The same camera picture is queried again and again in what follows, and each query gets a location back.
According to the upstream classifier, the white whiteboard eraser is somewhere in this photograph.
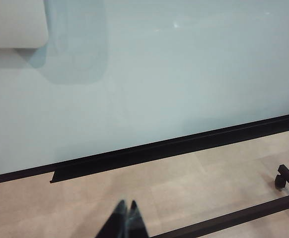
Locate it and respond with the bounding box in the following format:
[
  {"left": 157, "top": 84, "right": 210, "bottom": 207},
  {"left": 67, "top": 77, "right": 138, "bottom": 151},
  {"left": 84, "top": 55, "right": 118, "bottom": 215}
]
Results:
[{"left": 0, "top": 0, "right": 49, "bottom": 49}]

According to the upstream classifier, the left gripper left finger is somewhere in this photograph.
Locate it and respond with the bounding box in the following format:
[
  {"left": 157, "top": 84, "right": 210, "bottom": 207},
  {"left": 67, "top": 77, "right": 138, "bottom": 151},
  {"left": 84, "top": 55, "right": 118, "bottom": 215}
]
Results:
[{"left": 95, "top": 199, "right": 128, "bottom": 238}]

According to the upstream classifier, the black whiteboard stand base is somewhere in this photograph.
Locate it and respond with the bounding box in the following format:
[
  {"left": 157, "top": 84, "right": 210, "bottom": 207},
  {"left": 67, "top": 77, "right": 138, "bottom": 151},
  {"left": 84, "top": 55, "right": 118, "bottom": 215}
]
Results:
[{"left": 154, "top": 164, "right": 289, "bottom": 238}]

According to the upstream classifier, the black caster wheel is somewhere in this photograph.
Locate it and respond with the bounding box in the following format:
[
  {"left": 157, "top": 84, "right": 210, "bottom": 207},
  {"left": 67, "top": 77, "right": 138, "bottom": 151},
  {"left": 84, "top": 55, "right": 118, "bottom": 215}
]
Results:
[{"left": 274, "top": 173, "right": 288, "bottom": 191}]

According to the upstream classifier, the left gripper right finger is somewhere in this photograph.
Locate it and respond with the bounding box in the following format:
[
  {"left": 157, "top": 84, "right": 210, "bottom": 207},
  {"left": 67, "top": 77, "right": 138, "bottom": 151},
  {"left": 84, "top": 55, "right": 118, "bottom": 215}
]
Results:
[{"left": 126, "top": 199, "right": 149, "bottom": 238}]

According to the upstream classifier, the black whiteboard tray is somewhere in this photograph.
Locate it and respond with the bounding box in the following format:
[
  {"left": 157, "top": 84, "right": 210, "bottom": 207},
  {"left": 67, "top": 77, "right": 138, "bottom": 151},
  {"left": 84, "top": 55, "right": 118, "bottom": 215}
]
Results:
[{"left": 49, "top": 116, "right": 289, "bottom": 184}]

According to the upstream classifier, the whiteboard with black frame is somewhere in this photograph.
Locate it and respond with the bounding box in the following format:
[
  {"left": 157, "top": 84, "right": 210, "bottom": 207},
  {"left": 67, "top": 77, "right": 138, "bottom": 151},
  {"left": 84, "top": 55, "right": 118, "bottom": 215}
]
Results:
[{"left": 0, "top": 0, "right": 289, "bottom": 186}]

